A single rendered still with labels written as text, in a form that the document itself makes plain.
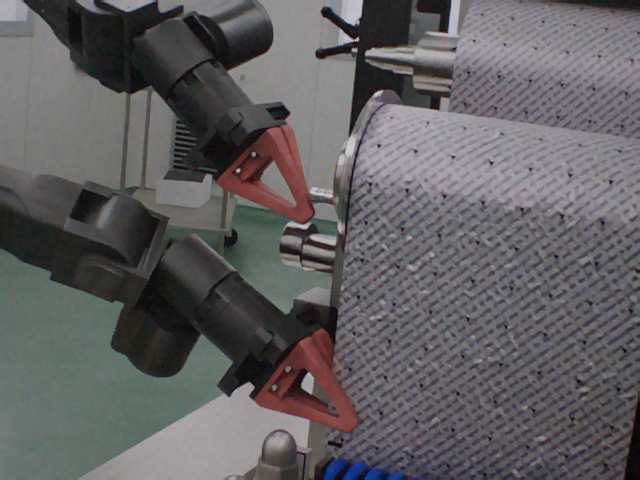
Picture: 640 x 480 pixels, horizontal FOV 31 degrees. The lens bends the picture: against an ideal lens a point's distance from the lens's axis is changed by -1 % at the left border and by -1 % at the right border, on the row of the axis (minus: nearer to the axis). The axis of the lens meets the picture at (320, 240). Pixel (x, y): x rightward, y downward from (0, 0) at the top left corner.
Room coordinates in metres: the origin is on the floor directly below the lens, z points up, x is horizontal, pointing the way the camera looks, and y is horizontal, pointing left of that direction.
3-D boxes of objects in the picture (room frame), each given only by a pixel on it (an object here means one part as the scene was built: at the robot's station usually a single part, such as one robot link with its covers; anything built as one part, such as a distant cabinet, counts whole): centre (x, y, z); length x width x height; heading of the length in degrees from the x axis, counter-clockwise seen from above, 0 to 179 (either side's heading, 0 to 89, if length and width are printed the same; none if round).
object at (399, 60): (1.20, -0.06, 1.33); 0.06 x 0.03 x 0.03; 68
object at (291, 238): (1.00, 0.02, 1.18); 0.04 x 0.02 x 0.04; 158
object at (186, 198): (5.74, 0.71, 0.51); 0.91 x 0.58 x 1.02; 2
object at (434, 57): (1.18, -0.11, 1.33); 0.06 x 0.06 x 0.06; 68
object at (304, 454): (0.84, 0.00, 1.04); 0.02 x 0.01 x 0.02; 68
